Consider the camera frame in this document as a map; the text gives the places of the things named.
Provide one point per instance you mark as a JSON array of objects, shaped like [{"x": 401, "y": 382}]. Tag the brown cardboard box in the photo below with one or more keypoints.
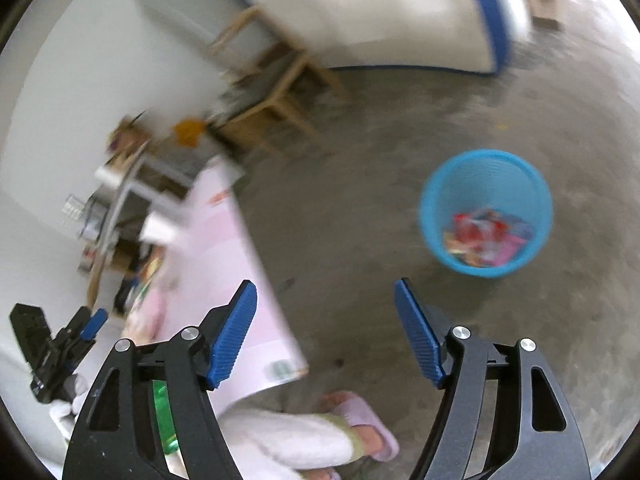
[{"x": 125, "y": 135}]

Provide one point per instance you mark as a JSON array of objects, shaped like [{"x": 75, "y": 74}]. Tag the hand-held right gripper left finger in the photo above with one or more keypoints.
[{"x": 232, "y": 335}]

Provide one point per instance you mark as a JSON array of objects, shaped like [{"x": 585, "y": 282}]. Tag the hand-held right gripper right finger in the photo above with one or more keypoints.
[{"x": 417, "y": 330}]

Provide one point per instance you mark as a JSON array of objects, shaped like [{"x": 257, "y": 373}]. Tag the large green snack bag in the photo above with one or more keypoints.
[{"x": 164, "y": 410}]

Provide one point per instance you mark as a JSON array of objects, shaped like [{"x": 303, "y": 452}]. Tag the white mattress with blue edge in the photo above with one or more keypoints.
[{"x": 375, "y": 10}]

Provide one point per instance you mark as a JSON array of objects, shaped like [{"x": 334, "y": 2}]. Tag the grey refrigerator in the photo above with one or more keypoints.
[{"x": 190, "y": 5}]

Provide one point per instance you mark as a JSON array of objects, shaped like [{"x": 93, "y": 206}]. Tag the white side table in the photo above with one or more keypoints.
[{"x": 125, "y": 190}]

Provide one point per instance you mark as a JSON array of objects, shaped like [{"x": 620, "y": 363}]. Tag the paper towel roll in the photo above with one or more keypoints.
[{"x": 109, "y": 175}]

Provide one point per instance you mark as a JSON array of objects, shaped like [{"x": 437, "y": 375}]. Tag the wooden chair with dark seat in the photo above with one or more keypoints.
[{"x": 280, "y": 95}]

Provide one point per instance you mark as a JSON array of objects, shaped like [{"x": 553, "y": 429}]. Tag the yellow bag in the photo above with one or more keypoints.
[{"x": 189, "y": 130}]

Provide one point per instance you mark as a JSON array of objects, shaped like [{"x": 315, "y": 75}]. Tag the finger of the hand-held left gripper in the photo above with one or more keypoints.
[
  {"x": 95, "y": 322},
  {"x": 72, "y": 329}
]

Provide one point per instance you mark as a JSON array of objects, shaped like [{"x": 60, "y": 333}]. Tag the person's white fleece pants leg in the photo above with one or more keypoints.
[{"x": 280, "y": 440}]

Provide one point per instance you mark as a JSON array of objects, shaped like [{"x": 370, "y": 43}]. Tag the pile of colourful wrappers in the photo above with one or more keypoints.
[{"x": 480, "y": 235}]

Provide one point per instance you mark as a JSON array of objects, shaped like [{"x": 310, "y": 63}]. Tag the lilac slipper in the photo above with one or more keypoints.
[{"x": 360, "y": 405}]

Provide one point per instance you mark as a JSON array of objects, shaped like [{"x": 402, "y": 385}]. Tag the blue mesh wastebasket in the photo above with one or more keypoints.
[{"x": 450, "y": 195}]

